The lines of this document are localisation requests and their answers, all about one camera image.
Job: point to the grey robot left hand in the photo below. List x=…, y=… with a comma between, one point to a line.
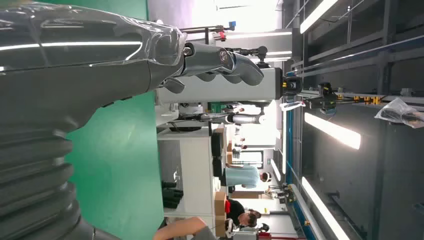
x=82, y=66

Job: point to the green top table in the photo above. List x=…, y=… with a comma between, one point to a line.
x=116, y=165

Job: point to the person in light blue shirt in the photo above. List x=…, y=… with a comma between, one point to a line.
x=242, y=175

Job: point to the person in black shirt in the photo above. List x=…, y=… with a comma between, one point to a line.
x=236, y=212

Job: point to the brown cardboard box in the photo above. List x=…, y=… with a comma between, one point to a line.
x=220, y=205

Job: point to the white cabinet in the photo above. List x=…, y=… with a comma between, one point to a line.
x=195, y=165

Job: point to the grey white robot stand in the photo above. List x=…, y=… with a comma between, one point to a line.
x=215, y=89

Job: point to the clear plastic bag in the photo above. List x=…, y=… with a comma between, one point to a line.
x=399, y=112

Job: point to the person in grey shirt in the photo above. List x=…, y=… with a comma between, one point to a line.
x=179, y=228

